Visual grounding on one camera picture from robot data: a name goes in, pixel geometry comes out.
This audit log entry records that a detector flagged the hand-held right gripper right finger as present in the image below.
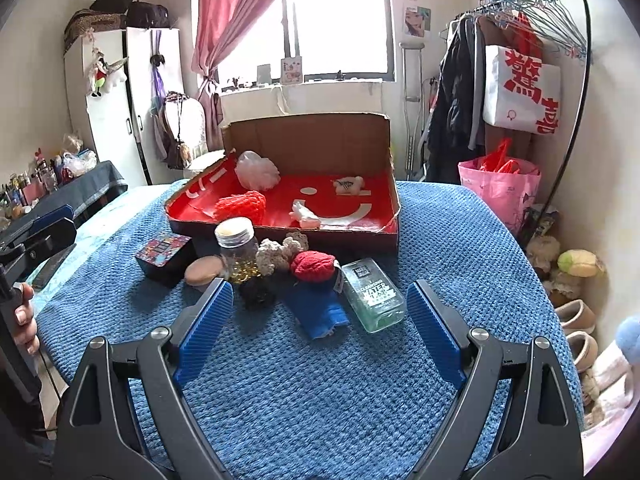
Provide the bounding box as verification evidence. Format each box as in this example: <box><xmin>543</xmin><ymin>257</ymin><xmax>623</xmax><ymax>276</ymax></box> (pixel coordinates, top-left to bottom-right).
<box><xmin>405</xmin><ymin>280</ymin><xmax>586</xmax><ymax>480</ymax></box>

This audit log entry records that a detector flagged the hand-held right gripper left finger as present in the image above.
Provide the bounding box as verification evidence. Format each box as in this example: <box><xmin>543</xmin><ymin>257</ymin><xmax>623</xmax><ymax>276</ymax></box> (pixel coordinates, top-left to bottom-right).
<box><xmin>52</xmin><ymin>277</ymin><xmax>236</xmax><ymax>480</ymax></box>

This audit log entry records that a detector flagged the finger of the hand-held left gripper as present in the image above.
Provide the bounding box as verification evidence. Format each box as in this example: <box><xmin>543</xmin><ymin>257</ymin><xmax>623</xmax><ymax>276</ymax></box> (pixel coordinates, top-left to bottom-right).
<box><xmin>0</xmin><ymin>222</ymin><xmax>78</xmax><ymax>281</ymax></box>
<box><xmin>0</xmin><ymin>203</ymin><xmax>76</xmax><ymax>250</ymax></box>

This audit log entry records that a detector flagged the beige powder puff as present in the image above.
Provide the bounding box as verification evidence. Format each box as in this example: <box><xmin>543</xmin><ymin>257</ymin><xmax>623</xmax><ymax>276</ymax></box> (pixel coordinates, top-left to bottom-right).
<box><xmin>184</xmin><ymin>255</ymin><xmax>226</xmax><ymax>288</ymax></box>

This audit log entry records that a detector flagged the cream crochet piece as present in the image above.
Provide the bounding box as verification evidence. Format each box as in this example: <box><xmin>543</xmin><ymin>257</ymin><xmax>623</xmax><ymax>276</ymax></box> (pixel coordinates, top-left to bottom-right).
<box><xmin>255</xmin><ymin>232</ymin><xmax>311</xmax><ymax>277</ymax></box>

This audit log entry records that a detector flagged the blue cloth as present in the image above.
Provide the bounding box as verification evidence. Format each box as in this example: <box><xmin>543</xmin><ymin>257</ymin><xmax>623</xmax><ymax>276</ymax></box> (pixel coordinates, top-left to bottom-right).
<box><xmin>282</xmin><ymin>280</ymin><xmax>351</xmax><ymax>342</ymax></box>

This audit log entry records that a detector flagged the red knitted hat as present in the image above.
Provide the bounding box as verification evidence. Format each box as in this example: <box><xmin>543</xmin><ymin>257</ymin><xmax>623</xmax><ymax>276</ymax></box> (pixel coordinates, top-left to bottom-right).
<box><xmin>290</xmin><ymin>250</ymin><xmax>337</xmax><ymax>283</ymax></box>

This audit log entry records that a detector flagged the red mesh bath pouf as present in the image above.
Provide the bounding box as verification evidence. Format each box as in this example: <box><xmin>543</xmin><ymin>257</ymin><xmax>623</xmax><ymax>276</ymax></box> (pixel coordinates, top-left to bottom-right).
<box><xmin>212</xmin><ymin>189</ymin><xmax>267</xmax><ymax>225</ymax></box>

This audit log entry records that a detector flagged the white cloth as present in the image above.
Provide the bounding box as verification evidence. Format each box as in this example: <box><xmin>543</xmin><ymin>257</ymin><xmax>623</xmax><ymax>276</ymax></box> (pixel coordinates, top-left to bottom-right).
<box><xmin>289</xmin><ymin>199</ymin><xmax>322</xmax><ymax>230</ymax></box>

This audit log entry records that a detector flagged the white mesh bath pouf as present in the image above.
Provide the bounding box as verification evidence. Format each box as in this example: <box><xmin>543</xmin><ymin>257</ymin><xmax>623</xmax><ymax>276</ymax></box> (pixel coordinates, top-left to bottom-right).
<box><xmin>235</xmin><ymin>151</ymin><xmax>282</xmax><ymax>192</ymax></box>

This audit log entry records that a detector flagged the white plush bear plaid bow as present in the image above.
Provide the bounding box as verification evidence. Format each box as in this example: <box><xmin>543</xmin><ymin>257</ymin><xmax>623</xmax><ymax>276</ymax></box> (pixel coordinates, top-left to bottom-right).
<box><xmin>331</xmin><ymin>175</ymin><xmax>366</xmax><ymax>196</ymax></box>

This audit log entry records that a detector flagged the cardboard box with red inside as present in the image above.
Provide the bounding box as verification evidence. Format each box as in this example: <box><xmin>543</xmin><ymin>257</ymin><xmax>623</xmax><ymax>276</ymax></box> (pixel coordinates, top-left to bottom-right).
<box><xmin>164</xmin><ymin>112</ymin><xmax>403</xmax><ymax>251</ymax></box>

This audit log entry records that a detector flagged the person's left hand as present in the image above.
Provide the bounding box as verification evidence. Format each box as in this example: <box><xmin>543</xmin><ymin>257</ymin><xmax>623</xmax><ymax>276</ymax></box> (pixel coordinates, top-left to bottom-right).
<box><xmin>12</xmin><ymin>282</ymin><xmax>41</xmax><ymax>358</ymax></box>

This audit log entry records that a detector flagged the row of cosmetic bottles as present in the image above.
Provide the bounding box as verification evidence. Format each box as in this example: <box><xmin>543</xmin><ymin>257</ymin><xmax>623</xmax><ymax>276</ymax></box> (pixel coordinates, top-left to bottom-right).
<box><xmin>0</xmin><ymin>147</ymin><xmax>66</xmax><ymax>221</ymax></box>

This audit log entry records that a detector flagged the dark side table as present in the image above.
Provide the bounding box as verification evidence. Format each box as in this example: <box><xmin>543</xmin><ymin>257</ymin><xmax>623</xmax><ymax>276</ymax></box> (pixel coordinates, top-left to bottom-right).
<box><xmin>0</xmin><ymin>160</ymin><xmax>128</xmax><ymax>241</ymax></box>

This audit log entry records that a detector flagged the clear plastic bag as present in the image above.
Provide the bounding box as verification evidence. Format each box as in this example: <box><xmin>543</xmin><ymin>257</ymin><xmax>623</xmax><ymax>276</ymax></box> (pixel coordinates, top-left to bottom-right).
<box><xmin>62</xmin><ymin>150</ymin><xmax>98</xmax><ymax>177</ymax></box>

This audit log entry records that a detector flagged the clear green bottle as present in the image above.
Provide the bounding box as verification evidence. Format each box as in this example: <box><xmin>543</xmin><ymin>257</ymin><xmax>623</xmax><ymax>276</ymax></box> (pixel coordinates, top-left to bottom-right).
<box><xmin>340</xmin><ymin>257</ymin><xmax>407</xmax><ymax>334</ymax></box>

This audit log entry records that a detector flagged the glass jar with gold beads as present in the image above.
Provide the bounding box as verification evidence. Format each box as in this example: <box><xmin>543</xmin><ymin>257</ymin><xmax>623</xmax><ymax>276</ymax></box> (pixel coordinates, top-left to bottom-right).
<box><xmin>214</xmin><ymin>216</ymin><xmax>261</xmax><ymax>281</ymax></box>

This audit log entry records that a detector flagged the black colourful printed box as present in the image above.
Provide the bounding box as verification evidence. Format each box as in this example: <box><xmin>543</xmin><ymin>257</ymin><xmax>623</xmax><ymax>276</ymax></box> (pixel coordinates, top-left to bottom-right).
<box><xmin>135</xmin><ymin>232</ymin><xmax>195</xmax><ymax>288</ymax></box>

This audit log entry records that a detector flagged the white wardrobe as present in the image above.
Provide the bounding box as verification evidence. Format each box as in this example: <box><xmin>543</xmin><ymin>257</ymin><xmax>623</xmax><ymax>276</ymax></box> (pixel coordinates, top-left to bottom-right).
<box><xmin>64</xmin><ymin>26</ymin><xmax>183</xmax><ymax>186</ymax></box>

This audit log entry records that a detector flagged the blue knitted blanket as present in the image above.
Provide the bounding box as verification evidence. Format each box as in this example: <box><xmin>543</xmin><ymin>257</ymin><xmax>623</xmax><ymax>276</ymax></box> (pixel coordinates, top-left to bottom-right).
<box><xmin>30</xmin><ymin>180</ymin><xmax>586</xmax><ymax>480</ymax></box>

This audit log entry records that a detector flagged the beige plush toy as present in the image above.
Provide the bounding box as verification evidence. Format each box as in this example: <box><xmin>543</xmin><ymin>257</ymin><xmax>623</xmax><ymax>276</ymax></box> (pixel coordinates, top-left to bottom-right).
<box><xmin>525</xmin><ymin>235</ymin><xmax>563</xmax><ymax>281</ymax></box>

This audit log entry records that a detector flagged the beige slipper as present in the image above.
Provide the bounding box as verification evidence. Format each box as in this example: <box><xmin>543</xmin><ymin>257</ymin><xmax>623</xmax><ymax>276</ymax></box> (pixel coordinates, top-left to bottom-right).
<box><xmin>555</xmin><ymin>299</ymin><xmax>597</xmax><ymax>335</ymax></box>
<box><xmin>565</xmin><ymin>331</ymin><xmax>600</xmax><ymax>373</ymax></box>

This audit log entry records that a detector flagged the pink plastic bag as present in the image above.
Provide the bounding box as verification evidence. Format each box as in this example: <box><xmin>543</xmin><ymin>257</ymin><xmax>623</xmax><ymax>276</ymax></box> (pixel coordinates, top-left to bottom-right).
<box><xmin>458</xmin><ymin>157</ymin><xmax>542</xmax><ymax>235</ymax></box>

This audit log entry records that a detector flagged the hanging plush toy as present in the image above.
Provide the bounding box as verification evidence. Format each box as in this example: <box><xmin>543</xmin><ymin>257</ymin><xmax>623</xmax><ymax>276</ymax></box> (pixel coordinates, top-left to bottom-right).
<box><xmin>86</xmin><ymin>47</ymin><xmax>128</xmax><ymax>97</ymax></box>

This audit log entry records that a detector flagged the dark printed package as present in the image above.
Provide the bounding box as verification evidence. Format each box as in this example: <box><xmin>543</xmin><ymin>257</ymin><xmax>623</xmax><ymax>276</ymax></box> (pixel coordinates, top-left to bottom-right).
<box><xmin>520</xmin><ymin>205</ymin><xmax>561</xmax><ymax>248</ymax></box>

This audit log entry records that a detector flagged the green yellow plush toy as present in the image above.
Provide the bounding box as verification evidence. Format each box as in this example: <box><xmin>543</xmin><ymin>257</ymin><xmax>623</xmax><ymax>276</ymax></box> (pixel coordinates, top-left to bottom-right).
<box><xmin>557</xmin><ymin>250</ymin><xmax>606</xmax><ymax>278</ymax></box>

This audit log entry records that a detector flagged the white dress form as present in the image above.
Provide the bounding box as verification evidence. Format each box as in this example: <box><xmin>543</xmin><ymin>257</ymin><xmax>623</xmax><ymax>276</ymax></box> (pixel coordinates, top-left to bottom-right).
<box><xmin>152</xmin><ymin>91</ymin><xmax>208</xmax><ymax>171</ymax></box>

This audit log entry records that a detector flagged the purple ribbon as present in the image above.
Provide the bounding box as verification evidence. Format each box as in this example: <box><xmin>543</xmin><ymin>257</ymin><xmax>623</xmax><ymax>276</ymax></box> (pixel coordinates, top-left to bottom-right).
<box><xmin>150</xmin><ymin>30</ymin><xmax>168</xmax><ymax>111</ymax></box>

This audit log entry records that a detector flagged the red plastic bag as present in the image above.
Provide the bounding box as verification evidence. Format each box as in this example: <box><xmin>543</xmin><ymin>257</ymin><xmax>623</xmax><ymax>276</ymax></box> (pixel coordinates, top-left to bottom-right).
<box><xmin>477</xmin><ymin>137</ymin><xmax>521</xmax><ymax>175</ymax></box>

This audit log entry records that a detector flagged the blue pompom toy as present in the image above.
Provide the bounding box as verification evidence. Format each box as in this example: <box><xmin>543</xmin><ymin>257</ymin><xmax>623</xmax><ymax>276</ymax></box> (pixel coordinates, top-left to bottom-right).
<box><xmin>615</xmin><ymin>315</ymin><xmax>640</xmax><ymax>361</ymax></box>

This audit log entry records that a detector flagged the leopard print bag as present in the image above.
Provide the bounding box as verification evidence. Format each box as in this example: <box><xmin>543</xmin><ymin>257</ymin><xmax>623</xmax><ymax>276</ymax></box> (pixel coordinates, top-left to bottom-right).
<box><xmin>64</xmin><ymin>9</ymin><xmax>128</xmax><ymax>53</ymax></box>

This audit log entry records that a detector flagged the dark jacket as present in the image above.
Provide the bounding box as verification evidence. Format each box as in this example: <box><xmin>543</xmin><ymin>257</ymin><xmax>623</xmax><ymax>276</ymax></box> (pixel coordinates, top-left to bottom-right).
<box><xmin>426</xmin><ymin>17</ymin><xmax>486</xmax><ymax>181</ymax></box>

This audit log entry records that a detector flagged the white tote bag red print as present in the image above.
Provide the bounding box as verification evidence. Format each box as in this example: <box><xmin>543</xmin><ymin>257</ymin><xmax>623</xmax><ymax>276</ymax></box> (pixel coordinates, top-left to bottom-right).
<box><xmin>482</xmin><ymin>45</ymin><xmax>562</xmax><ymax>135</ymax></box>

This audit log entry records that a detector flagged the pink curtain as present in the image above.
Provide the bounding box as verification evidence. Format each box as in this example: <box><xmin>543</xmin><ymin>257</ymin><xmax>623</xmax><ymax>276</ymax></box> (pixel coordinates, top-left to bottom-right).
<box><xmin>191</xmin><ymin>0</ymin><xmax>306</xmax><ymax>151</ymax></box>

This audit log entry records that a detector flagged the windowsill card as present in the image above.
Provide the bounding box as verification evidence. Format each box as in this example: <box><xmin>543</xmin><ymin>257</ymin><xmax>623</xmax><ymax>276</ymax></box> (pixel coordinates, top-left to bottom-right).
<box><xmin>281</xmin><ymin>56</ymin><xmax>303</xmax><ymax>84</ymax></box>

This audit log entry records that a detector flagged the metal crutch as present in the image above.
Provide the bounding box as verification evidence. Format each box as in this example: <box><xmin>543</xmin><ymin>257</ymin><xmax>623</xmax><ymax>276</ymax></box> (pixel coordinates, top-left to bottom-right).
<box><xmin>398</xmin><ymin>41</ymin><xmax>426</xmax><ymax>181</ymax></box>

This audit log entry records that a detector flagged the brown coat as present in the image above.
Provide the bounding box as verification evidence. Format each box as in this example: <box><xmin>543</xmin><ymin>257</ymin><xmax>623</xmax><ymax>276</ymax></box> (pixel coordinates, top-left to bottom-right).
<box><xmin>477</xmin><ymin>15</ymin><xmax>536</xmax><ymax>161</ymax></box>

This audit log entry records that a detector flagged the red hanging ornament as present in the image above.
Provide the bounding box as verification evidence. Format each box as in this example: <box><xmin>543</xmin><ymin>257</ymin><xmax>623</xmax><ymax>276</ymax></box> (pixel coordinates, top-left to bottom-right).
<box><xmin>512</xmin><ymin>10</ymin><xmax>543</xmax><ymax>58</ymax></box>

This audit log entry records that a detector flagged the black clothes rack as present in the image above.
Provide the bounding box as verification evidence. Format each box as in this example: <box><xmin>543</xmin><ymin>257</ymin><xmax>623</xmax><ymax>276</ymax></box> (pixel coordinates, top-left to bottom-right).
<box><xmin>440</xmin><ymin>0</ymin><xmax>593</xmax><ymax>241</ymax></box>

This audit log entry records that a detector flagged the black cable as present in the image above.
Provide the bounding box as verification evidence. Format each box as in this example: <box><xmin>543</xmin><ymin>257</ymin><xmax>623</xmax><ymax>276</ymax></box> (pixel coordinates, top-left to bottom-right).
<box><xmin>37</xmin><ymin>352</ymin><xmax>63</xmax><ymax>433</ymax></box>

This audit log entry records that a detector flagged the wall poster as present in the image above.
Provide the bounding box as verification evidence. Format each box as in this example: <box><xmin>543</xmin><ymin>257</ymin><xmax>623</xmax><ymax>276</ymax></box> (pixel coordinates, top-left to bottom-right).
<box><xmin>402</xmin><ymin>5</ymin><xmax>432</xmax><ymax>38</ymax></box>

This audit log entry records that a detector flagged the row of wire hangers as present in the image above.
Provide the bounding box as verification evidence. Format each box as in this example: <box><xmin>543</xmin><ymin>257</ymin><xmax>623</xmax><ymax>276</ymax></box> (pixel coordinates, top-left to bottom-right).
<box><xmin>467</xmin><ymin>0</ymin><xmax>588</xmax><ymax>58</ymax></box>

